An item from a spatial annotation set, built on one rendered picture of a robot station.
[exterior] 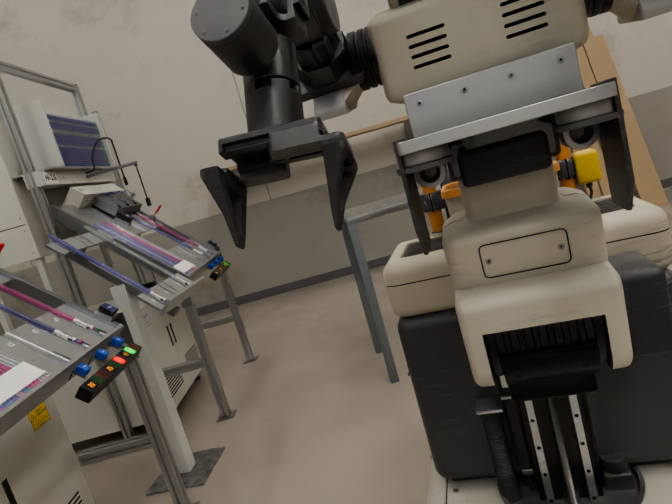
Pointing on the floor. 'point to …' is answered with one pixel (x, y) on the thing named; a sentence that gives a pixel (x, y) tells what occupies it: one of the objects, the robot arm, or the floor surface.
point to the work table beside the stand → (369, 271)
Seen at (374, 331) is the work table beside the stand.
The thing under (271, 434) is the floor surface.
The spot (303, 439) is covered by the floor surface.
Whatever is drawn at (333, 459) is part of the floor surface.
